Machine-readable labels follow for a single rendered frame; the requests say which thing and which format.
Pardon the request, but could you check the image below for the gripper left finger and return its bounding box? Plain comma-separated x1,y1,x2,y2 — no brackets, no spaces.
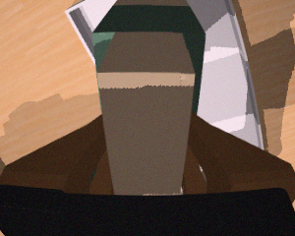
0,114,114,195

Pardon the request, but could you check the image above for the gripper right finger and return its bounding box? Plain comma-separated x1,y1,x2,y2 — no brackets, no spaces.
182,111,295,204

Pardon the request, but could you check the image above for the white rectangular tray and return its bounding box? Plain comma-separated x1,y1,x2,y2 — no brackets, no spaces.
65,0,264,149

